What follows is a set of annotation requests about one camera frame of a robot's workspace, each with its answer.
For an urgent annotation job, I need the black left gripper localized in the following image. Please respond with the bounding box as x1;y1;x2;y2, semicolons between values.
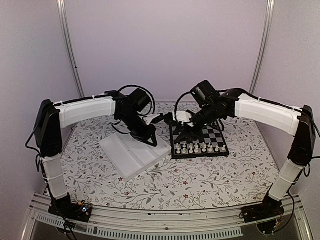
119;111;159;148

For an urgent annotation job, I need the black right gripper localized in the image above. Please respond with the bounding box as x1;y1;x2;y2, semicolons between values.
174;103;218;143

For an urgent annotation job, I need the white plastic tray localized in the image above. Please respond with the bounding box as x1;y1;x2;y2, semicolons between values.
99;133;172;181

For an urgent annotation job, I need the black and silver chessboard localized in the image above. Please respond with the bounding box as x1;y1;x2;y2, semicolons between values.
169;125;230;159

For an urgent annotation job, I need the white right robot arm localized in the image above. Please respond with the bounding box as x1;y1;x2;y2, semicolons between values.
172;80;320;218

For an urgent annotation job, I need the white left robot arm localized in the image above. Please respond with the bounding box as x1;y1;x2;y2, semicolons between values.
25;85;158;217

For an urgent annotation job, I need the floral patterned table mat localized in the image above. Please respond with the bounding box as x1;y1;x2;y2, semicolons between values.
61;117;279;210

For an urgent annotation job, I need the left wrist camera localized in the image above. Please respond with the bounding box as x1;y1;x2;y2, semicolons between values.
142;113;165;126

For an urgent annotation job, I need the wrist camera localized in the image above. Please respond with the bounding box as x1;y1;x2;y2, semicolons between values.
164;111;192;124
142;113;165;126

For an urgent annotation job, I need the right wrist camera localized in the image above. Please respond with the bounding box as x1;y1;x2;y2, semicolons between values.
164;111;192;124

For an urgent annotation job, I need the front aluminium rail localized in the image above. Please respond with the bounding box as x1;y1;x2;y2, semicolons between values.
22;194;313;240

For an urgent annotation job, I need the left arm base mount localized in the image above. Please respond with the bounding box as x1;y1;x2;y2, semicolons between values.
48;193;93;223

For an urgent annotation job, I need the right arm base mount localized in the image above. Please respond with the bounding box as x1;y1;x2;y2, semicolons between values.
239;195;285;235

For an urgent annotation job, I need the right aluminium frame post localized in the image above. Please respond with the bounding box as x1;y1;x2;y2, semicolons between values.
249;0;275;94

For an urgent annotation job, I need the aluminium frame post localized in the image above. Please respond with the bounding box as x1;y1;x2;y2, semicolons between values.
249;0;275;94
56;0;85;98

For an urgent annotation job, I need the left aluminium frame post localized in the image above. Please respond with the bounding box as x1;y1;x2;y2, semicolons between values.
56;0;85;98

